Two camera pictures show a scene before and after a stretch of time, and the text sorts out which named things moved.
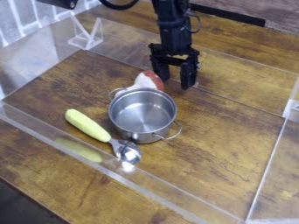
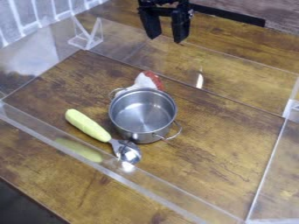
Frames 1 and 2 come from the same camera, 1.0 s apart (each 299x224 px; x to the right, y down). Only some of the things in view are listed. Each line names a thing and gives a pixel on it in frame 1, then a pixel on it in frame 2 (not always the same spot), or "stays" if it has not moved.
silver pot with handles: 141,113 stays
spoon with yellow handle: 125,150 stays
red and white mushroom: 147,80 stays
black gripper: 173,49 → 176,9
